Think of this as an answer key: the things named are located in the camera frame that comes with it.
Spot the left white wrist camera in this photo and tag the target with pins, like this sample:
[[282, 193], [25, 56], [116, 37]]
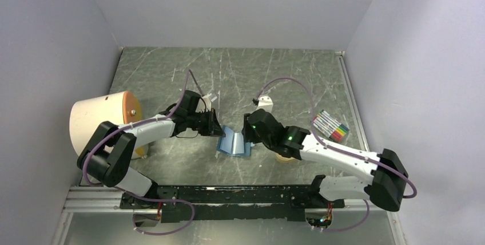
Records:
[[210, 97]]

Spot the coloured marker pack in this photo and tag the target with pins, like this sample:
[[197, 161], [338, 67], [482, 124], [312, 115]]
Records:
[[330, 127]]

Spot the tan card tray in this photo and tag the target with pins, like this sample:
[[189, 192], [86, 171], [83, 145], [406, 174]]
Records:
[[283, 159]]

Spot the blue leather card holder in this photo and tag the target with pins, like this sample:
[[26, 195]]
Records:
[[233, 144]]

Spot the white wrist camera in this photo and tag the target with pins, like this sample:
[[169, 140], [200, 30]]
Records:
[[263, 102], [210, 97]]

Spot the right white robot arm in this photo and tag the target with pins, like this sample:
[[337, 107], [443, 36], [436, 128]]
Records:
[[378, 177]]

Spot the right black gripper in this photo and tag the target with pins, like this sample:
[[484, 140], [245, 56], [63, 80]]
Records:
[[247, 131]]

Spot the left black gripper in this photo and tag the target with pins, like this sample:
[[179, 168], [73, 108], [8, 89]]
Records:
[[213, 127]]

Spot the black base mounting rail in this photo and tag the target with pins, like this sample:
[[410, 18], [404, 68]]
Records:
[[178, 203]]

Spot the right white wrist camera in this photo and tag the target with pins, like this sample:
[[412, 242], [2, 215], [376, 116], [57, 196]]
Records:
[[263, 102]]

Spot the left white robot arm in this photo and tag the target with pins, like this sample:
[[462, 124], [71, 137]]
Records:
[[106, 156]]

